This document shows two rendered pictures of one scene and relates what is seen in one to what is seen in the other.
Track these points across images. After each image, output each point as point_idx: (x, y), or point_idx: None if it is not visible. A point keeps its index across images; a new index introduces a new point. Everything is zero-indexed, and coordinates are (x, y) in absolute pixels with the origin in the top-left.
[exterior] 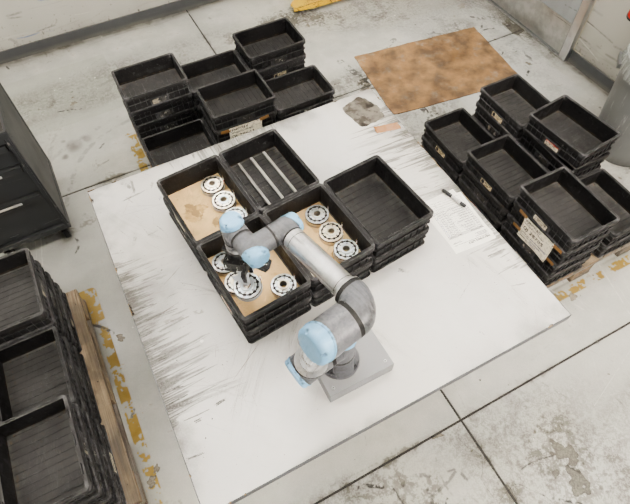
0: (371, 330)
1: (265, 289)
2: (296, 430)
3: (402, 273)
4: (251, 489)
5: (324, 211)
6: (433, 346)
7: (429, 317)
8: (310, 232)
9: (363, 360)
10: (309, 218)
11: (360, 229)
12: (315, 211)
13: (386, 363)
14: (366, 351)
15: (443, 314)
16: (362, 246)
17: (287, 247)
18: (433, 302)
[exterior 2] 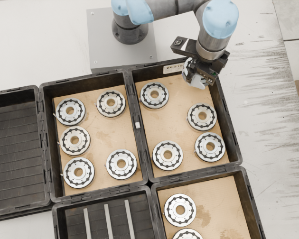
0: (89, 43)
1: (173, 103)
2: None
3: None
4: None
5: (68, 172)
6: (44, 24)
7: (30, 48)
8: (97, 156)
9: (109, 21)
10: (90, 169)
11: (43, 111)
12: (79, 176)
13: (92, 11)
14: (103, 27)
15: (16, 46)
16: (51, 109)
17: None
18: (17, 59)
